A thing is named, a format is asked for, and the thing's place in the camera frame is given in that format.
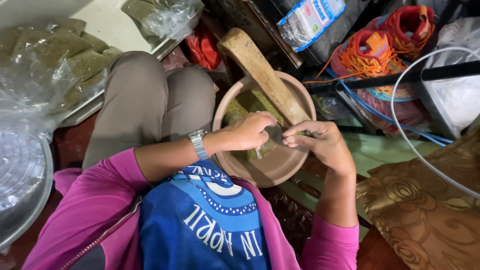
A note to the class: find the red plastic bag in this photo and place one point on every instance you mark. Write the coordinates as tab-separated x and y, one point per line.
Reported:
204	48

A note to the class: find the round metal basin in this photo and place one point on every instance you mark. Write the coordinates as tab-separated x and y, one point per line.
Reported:
22	180

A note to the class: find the wooden pestle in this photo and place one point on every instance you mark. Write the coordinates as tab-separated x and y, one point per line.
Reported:
262	71

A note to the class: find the white plastic bag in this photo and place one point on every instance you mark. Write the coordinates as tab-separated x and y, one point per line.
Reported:
459	93

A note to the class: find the golden brown patterned cushion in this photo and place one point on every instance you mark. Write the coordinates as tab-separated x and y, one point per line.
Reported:
423	217

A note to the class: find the person's right hand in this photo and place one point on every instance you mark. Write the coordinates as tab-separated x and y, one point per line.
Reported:
326	146

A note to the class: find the red and orange shoe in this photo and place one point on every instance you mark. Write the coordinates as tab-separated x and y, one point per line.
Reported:
365	56
407	26

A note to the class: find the silver metal wristwatch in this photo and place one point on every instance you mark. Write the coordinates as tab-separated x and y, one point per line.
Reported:
198	144

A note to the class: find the blue-labelled pack of plastic bags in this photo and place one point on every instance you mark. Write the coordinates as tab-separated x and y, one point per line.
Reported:
311	18

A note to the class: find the pile of green powder packets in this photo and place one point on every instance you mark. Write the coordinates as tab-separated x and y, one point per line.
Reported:
63	48

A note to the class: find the black metal bar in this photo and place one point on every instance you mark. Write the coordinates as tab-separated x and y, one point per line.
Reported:
442	74

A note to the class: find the person's pink jacket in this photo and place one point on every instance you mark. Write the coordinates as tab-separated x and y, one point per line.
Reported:
90	213

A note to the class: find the large bag of green powder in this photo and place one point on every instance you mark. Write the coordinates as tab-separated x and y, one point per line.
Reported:
157	15

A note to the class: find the green powder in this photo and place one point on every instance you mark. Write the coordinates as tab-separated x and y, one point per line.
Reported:
247	103

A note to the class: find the metal spoon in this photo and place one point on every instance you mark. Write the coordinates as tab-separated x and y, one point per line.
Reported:
258	153

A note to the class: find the heap of clear plastic bags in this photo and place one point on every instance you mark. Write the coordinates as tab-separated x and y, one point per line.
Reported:
26	97

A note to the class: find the person's left hand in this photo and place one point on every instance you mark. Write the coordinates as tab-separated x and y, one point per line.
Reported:
240	135

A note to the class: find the white tray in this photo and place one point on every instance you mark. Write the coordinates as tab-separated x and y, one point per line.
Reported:
108	26

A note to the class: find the person's grey trousered legs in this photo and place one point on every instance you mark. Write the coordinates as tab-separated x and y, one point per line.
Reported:
135	101

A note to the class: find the person's blue printed shirt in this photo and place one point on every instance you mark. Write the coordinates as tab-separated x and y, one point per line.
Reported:
195	225

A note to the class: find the small clear plastic bag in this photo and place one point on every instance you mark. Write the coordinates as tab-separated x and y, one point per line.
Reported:
276	134

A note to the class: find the brown round plastic bowl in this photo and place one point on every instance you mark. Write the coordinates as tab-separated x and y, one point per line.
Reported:
273	170

